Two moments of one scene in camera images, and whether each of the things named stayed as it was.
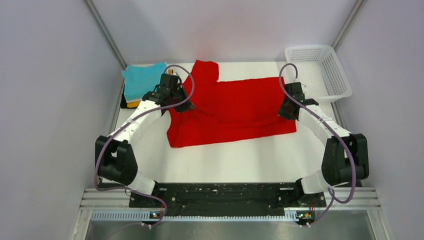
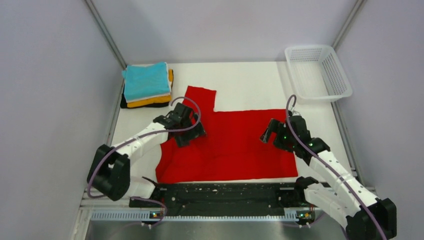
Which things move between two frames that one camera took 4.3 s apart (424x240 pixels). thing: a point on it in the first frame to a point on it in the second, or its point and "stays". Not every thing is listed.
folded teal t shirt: (140, 80) stays
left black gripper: (185, 107) to (196, 131)
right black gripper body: (283, 111) to (292, 141)
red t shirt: (227, 110) to (231, 148)
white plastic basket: (317, 68) stays
